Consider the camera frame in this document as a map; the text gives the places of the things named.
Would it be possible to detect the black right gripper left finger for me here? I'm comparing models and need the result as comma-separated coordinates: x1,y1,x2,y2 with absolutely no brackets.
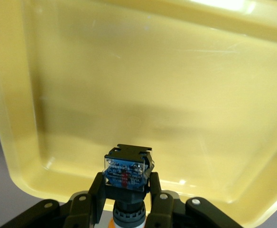
0,171,106,228

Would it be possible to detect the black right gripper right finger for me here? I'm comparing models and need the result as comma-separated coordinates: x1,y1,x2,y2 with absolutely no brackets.
145,171,245,228

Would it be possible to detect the yellow mushroom push button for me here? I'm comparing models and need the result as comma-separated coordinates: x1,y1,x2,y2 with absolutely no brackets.
102,142,155,228

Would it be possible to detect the yellow plastic tray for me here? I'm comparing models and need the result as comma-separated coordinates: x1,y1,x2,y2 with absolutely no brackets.
0,0,277,228

